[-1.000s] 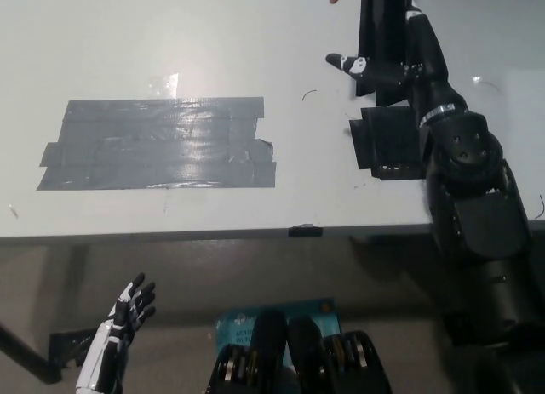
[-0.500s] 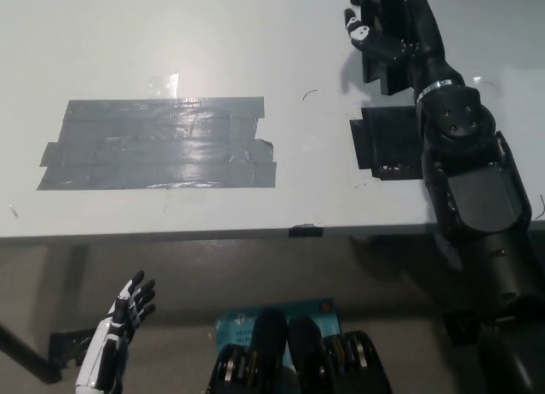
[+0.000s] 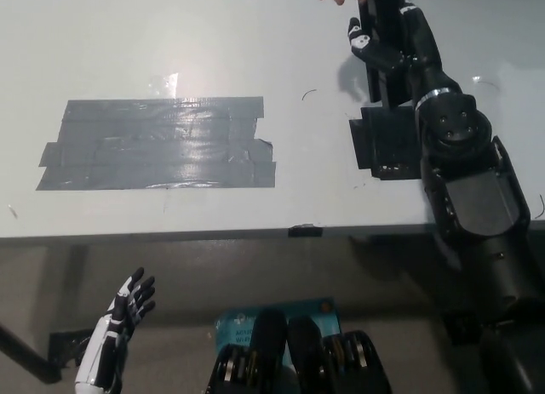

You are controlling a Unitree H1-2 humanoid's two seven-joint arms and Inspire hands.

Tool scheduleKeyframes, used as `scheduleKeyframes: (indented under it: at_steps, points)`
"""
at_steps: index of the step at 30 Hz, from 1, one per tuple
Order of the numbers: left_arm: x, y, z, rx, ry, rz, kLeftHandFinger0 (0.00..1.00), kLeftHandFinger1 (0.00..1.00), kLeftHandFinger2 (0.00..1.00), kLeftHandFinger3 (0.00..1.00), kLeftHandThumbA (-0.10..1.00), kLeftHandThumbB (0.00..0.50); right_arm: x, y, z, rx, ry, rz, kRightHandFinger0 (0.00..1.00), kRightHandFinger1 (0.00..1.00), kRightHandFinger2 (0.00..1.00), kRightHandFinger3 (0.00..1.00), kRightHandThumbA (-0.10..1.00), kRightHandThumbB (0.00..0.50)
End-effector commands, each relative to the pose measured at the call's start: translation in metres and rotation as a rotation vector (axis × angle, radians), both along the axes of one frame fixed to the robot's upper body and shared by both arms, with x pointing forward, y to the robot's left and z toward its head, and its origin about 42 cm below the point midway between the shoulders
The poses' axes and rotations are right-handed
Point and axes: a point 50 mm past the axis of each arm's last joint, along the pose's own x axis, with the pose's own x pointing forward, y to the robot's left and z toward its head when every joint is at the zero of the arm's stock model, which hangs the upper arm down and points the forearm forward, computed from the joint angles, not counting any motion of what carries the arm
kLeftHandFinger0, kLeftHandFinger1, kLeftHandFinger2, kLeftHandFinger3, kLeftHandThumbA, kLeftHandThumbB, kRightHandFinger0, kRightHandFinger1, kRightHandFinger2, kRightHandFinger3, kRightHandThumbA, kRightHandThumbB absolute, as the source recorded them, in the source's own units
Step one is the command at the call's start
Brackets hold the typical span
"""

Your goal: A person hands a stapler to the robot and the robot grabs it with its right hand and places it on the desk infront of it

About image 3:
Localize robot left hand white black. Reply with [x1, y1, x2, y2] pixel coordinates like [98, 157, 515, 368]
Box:
[73, 266, 157, 394]

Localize black tape patch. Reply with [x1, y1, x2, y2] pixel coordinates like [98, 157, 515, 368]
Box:
[348, 106, 427, 181]

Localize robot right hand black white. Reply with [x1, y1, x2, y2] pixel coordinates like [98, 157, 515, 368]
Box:
[347, 0, 460, 108]

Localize black stapler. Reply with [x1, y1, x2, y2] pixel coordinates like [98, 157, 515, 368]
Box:
[359, 0, 416, 107]

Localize teal box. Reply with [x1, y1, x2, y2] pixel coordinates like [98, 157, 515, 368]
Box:
[214, 298, 342, 353]

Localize grey duct tape patch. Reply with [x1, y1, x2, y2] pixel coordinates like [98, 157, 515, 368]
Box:
[36, 96, 277, 191]

